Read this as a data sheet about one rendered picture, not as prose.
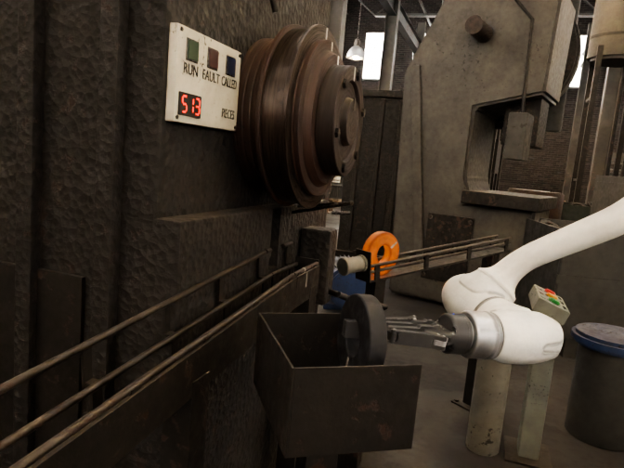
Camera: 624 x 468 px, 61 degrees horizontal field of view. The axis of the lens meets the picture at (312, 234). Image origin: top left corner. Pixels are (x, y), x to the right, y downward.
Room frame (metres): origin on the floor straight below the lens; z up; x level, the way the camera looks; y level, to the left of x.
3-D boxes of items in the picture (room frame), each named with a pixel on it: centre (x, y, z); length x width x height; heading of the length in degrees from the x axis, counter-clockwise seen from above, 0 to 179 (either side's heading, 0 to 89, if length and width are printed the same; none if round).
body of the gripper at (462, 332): (0.96, -0.25, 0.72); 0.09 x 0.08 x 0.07; 107
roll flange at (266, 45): (1.47, 0.12, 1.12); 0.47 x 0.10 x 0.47; 162
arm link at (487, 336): (0.98, -0.32, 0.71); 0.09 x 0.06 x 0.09; 17
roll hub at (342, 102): (1.42, -0.05, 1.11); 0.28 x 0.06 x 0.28; 162
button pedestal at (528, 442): (1.86, -0.87, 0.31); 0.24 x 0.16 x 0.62; 162
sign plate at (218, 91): (1.16, 0.25, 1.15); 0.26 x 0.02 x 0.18; 162
